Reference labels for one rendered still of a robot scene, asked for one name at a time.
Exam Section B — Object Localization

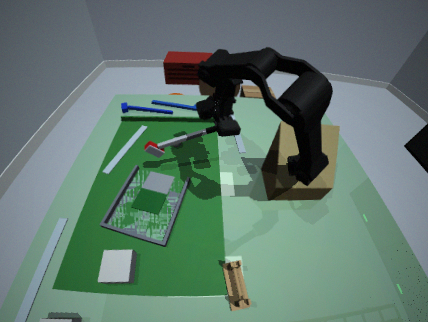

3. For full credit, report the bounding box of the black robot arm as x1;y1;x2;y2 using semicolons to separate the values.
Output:
195;47;333;186

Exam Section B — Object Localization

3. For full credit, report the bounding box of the light grey flat bar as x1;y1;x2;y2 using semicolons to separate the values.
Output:
232;115;246;153
102;125;148;174
14;218;68;322

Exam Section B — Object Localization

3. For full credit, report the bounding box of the dark green putting mat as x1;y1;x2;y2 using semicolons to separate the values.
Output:
52;121;228;297

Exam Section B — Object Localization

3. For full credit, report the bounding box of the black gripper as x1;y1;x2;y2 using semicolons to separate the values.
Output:
207;93;241;137

